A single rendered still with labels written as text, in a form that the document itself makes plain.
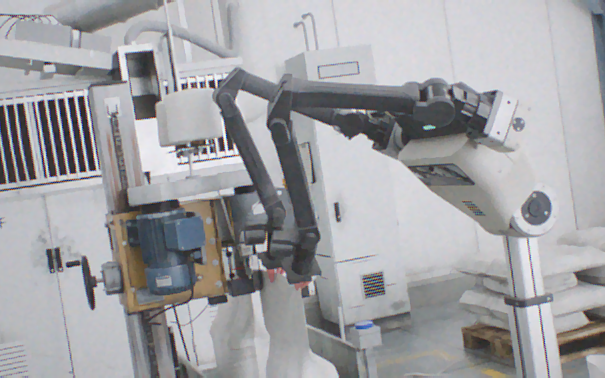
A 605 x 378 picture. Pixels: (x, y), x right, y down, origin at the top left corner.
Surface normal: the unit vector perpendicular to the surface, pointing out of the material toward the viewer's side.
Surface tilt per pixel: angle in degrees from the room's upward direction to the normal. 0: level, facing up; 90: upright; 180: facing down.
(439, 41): 90
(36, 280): 90
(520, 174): 115
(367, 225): 90
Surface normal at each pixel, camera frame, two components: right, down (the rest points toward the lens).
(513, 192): 0.65, 0.36
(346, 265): 0.32, 0.00
